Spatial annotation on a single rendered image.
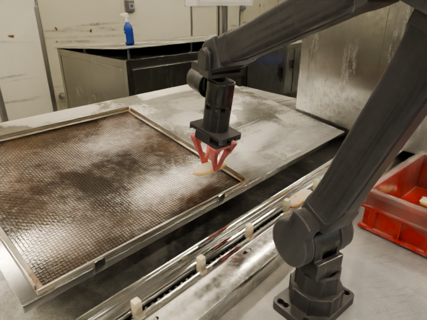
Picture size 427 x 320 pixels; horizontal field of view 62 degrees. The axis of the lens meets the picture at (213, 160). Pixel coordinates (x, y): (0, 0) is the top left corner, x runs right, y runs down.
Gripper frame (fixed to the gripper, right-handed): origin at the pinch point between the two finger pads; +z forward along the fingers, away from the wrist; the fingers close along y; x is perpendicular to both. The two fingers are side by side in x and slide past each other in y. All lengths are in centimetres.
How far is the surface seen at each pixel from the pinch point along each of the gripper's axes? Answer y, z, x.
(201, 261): 17.1, 6.0, -17.1
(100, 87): -186, 51, 68
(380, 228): 33.5, 5.8, 20.4
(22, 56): -323, 63, 59
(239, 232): 14.5, 8.0, -3.8
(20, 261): 0.0, 5.3, -41.3
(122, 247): 7.3, 4.9, -26.9
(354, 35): -5, -25, 62
